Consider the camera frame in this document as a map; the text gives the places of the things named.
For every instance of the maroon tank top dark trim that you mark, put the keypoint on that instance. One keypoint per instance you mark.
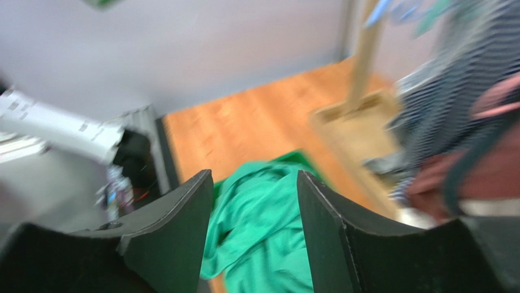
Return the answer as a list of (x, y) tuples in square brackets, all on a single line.
[(480, 179)]

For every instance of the green tank top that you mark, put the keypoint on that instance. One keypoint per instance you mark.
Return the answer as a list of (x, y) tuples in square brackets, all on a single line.
[(255, 237)]

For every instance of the green plastic tray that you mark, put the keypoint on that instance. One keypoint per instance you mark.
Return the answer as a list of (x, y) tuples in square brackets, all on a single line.
[(300, 157)]

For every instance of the teal plastic hanger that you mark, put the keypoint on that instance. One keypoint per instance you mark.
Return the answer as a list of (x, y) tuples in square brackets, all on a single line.
[(431, 16)]

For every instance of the blue white striped tank top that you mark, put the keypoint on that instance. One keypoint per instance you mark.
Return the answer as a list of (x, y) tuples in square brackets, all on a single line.
[(478, 47)]

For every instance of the wooden clothes rack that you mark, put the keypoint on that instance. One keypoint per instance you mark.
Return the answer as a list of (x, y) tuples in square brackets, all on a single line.
[(353, 129)]

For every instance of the light blue plastic hanger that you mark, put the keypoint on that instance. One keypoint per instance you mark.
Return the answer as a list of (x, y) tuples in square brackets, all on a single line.
[(377, 13)]

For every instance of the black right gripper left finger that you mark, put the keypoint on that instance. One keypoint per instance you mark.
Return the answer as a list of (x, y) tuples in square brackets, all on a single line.
[(157, 248)]

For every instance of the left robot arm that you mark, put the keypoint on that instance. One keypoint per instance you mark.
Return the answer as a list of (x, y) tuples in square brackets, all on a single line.
[(106, 143)]

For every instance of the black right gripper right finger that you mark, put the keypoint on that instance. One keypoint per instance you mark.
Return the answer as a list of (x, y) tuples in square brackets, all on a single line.
[(353, 249)]

